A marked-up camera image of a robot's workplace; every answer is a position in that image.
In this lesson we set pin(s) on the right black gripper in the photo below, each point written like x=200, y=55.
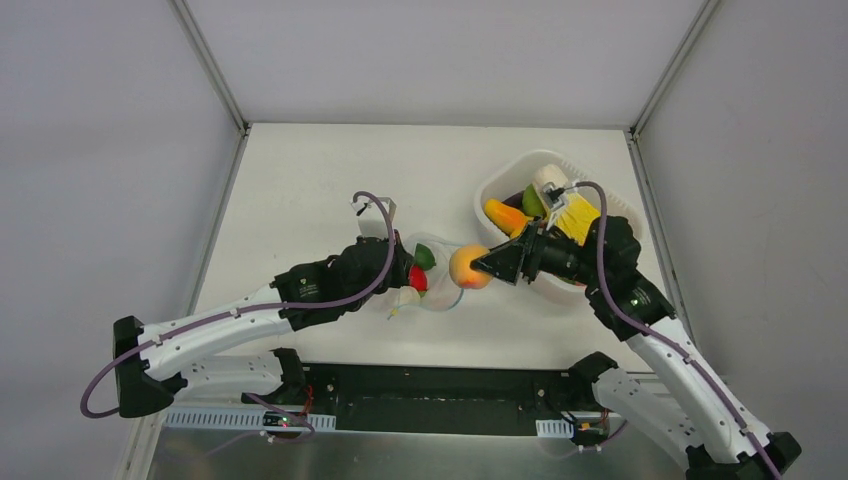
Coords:
x=527, y=256

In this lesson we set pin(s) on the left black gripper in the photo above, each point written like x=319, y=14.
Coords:
x=403, y=266

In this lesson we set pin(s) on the yellow orange mango toy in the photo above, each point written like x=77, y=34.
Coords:
x=509, y=220

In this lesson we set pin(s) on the orange fruit toy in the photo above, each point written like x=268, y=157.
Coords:
x=461, y=272

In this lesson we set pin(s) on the red apple toy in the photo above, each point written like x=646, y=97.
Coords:
x=418, y=279

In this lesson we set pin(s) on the dark green avocado toy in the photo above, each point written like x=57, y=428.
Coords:
x=424, y=257

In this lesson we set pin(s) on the clear zip top bag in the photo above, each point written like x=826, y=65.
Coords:
x=443, y=295

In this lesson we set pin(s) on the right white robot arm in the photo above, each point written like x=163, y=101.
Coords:
x=707, y=430

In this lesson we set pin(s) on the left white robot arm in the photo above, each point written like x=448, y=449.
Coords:
x=161, y=363

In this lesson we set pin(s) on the light green fruit toy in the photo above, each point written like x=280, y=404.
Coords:
x=531, y=204

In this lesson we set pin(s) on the purple eggplant toy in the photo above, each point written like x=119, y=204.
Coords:
x=515, y=200

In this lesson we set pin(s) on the yellow napa cabbage toy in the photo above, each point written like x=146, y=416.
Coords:
x=575, y=223

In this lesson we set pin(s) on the white plastic basin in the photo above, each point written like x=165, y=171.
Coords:
x=518, y=174

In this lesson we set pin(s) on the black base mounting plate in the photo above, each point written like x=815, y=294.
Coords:
x=438, y=400

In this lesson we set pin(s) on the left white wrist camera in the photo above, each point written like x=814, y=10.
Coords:
x=370, y=220

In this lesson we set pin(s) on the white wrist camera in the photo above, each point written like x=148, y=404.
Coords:
x=370, y=220
x=556, y=199

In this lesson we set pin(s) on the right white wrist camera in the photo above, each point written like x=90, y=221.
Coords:
x=556, y=199

